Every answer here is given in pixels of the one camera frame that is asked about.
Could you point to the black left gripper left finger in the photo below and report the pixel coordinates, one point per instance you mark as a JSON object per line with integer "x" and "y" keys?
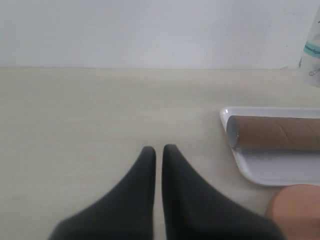
{"x": 124, "y": 213}

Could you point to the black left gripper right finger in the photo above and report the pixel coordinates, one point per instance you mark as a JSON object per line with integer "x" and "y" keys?
{"x": 195, "y": 210}

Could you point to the brown cardboard tube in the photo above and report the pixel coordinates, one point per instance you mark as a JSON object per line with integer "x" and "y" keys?
{"x": 275, "y": 133}

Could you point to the printed white paper towel roll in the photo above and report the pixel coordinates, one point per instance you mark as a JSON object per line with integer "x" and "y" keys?
{"x": 309, "y": 65}

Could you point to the wooden paper towel holder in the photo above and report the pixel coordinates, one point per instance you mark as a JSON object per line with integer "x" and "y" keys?
{"x": 296, "y": 211}

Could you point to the white rectangular tray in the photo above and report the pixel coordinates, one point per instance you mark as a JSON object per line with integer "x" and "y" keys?
{"x": 275, "y": 167}

